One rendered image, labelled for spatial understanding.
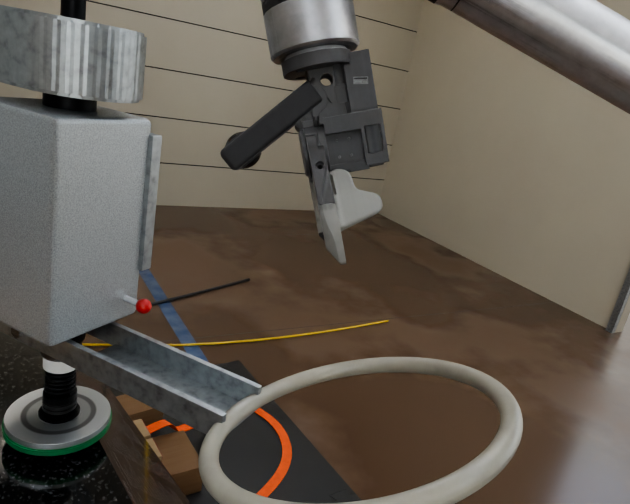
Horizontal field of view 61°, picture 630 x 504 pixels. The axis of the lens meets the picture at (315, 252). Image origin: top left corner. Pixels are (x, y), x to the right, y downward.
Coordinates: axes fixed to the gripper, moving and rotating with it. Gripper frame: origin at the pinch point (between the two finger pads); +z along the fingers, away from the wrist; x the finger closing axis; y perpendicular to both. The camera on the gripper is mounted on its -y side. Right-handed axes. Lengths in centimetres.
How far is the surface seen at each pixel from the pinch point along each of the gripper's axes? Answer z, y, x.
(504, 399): 28.5, 22.8, 18.3
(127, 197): -11, -34, 49
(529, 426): 156, 110, 234
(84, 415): 34, -57, 59
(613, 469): 173, 141, 206
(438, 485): 28.5, 7.8, 0.8
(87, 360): 18, -46, 43
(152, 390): 23, -33, 35
